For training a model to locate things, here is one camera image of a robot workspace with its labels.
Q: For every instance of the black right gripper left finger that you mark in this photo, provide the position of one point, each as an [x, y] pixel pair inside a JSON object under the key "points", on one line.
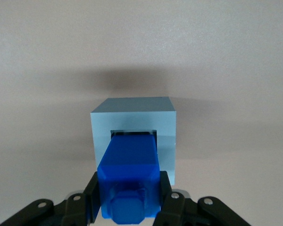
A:
{"points": [[73, 209]]}

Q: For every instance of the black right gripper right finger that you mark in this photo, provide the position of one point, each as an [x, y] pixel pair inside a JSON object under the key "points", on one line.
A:
{"points": [[179, 209]]}

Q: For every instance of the blue plastic part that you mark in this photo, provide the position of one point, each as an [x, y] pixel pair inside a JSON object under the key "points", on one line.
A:
{"points": [[129, 160]]}

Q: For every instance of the gray cube base with hole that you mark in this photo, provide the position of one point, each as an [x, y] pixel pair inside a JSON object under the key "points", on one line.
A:
{"points": [[167, 131]]}

